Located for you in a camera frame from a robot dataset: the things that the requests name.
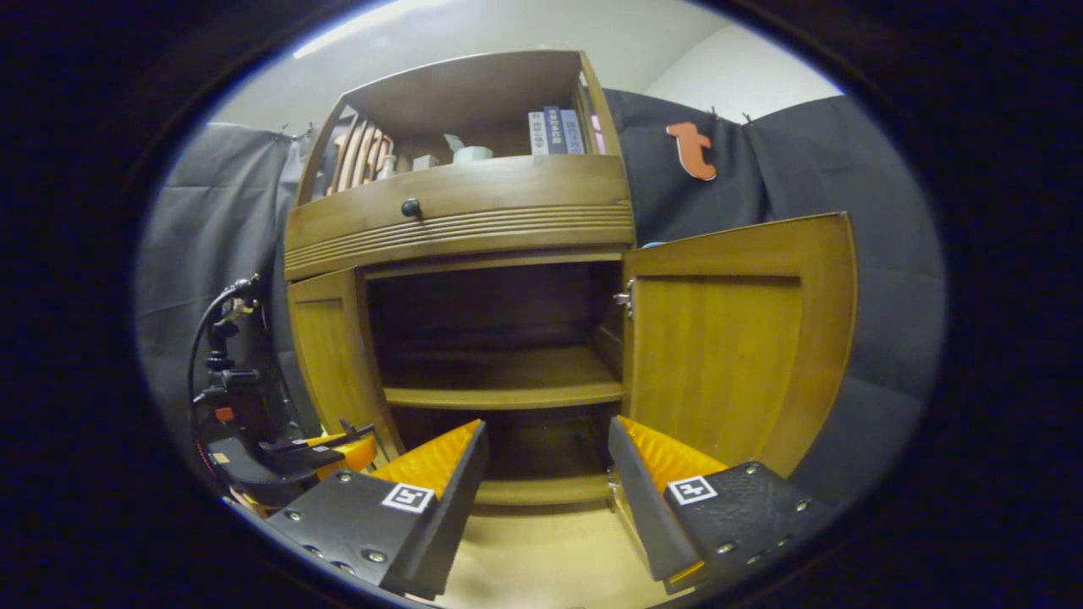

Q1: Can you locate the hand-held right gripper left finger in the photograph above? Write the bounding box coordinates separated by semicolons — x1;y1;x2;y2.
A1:
264;419;490;601

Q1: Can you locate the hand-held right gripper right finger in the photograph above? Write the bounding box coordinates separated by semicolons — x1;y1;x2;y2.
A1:
607;414;834;595

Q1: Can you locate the wooden shoe cabinet door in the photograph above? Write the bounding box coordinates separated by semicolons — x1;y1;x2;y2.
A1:
286;267;405;464
620;211;858;481

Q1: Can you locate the wooden double-door shoe cabinet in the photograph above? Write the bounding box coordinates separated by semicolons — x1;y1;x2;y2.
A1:
283;49;637;517

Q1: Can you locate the wooden cabinet inner shelf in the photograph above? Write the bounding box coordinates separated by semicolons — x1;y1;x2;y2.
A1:
382;345;625;411

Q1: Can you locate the wooden cabinet drawer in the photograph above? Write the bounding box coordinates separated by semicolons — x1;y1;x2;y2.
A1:
283;155;635;282

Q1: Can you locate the black cable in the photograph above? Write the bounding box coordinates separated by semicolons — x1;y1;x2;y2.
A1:
188;275;263;475

